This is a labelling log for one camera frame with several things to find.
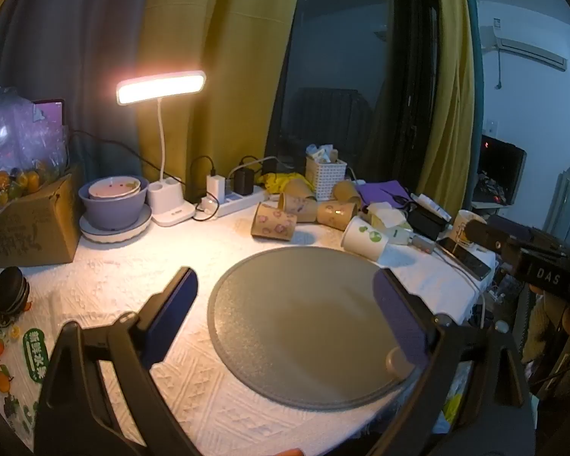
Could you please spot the brown printed paper cup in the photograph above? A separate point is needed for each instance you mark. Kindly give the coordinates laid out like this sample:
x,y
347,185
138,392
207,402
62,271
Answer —
x,y
298,185
346,192
273,221
298,205
336,213

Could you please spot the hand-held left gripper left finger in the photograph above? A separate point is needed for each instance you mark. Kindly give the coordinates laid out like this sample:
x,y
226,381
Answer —
x,y
171,316

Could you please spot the purple cloth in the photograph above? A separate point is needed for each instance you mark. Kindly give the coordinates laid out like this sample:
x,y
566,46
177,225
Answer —
x,y
382,191

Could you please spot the yellow curtain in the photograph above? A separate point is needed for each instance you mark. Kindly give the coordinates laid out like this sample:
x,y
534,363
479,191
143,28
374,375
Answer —
x,y
218,33
451,80

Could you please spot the white woven basket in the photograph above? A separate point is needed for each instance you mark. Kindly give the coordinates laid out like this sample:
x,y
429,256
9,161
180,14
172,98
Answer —
x,y
325,178

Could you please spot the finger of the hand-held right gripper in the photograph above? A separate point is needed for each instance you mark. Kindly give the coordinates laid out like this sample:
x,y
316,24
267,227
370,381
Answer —
x,y
484,233

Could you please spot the black round case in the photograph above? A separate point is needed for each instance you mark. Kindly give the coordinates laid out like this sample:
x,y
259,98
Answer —
x,y
10,289

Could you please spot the black phone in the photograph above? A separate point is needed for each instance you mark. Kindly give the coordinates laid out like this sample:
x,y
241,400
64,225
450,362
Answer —
x,y
465,259

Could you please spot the white plate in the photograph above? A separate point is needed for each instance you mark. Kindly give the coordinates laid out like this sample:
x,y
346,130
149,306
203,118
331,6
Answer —
x,y
116,235

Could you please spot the white textured tablecloth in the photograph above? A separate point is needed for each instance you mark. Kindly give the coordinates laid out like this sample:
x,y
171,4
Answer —
x,y
123,275

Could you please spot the person's right forearm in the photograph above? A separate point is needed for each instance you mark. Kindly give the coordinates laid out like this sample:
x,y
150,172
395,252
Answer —
x,y
544,323

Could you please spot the black box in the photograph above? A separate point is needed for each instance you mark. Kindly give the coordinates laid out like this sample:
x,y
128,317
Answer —
x,y
425,222

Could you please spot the plastic bag of oranges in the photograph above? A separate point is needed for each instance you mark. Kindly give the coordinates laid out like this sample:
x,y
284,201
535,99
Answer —
x,y
23,152

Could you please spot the yellow cloth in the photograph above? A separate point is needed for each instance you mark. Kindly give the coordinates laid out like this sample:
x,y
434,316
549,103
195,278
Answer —
x,y
276,181

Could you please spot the white mug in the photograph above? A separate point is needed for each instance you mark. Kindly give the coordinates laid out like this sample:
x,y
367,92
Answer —
x,y
458,228

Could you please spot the black charger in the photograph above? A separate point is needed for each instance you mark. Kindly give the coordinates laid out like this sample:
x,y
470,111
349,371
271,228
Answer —
x,y
243,181

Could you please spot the white air conditioner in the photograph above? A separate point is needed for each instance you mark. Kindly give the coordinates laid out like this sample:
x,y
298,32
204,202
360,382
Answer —
x,y
527,47

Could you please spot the white power strip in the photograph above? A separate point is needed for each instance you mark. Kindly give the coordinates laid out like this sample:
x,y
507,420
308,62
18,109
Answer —
x,y
235,203

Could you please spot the cardboard box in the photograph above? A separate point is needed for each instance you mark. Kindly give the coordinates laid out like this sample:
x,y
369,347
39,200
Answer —
x,y
28,230

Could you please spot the grey blue curtain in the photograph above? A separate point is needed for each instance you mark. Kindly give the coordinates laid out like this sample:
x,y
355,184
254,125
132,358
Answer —
x,y
61,33

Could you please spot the white desk lamp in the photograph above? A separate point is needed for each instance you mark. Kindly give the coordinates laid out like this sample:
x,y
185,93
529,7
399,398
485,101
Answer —
x,y
161,86

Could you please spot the tissue pack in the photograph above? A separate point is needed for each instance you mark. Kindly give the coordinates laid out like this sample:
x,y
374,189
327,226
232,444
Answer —
x,y
384,216

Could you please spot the fruit printed bag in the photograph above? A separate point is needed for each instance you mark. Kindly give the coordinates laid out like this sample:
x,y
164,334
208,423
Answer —
x,y
14,365

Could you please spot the white charger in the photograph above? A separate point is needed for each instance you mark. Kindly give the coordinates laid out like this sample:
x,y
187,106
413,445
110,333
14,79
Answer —
x,y
216,186

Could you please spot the white bowl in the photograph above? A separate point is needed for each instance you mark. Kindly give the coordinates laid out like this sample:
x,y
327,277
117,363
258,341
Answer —
x,y
114,188

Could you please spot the purple bowl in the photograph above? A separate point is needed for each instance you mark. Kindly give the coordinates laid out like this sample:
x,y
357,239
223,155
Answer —
x,y
114,209

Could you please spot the round grey mat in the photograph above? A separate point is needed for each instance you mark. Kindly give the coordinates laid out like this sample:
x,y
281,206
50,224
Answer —
x,y
308,327

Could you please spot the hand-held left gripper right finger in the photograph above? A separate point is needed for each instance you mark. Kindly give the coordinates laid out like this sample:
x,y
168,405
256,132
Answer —
x,y
399,316

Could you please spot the white tube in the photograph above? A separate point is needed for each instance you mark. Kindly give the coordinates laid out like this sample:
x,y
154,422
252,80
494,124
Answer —
x,y
430,203

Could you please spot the white cup with green print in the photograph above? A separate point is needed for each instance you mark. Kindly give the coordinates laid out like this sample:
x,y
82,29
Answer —
x,y
365,238

